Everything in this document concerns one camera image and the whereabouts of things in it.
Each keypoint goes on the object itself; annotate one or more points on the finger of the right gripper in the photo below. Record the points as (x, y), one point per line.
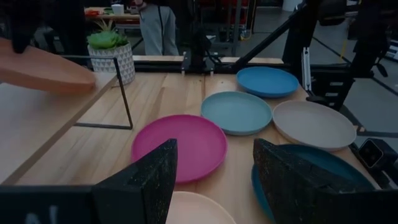
(21, 42)

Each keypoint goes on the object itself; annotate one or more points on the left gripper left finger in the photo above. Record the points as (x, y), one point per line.
(149, 186)

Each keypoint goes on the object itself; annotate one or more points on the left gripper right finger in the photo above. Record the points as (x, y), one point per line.
(289, 189)

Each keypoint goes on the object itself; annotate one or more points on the terracotta orange plate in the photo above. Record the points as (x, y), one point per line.
(46, 71)

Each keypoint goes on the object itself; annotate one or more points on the pale peach plate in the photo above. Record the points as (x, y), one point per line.
(196, 208)

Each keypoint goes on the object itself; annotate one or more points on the dark teal plate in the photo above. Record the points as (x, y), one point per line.
(335, 165)

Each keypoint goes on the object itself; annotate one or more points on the magenta plate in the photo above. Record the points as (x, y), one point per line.
(192, 146)

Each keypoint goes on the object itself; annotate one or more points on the grey beige plate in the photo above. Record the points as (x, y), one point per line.
(314, 124)

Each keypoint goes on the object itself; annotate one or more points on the pale blue-grey plate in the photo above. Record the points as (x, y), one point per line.
(236, 112)

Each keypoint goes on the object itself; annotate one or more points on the bright blue plate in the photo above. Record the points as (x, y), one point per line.
(267, 81)

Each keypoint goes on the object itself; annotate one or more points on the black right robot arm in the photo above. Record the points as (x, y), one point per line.
(199, 46)

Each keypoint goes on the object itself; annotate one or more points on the succulent in patterned white pot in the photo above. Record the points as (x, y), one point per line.
(115, 62)

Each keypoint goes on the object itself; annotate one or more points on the white cup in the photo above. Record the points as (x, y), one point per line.
(117, 9)

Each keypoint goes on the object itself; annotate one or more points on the background wooden table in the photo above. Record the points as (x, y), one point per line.
(127, 17)

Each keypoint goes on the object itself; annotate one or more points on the person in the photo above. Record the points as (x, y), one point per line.
(155, 31)

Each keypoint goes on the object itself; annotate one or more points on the black table-level camera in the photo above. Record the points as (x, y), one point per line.
(371, 154)

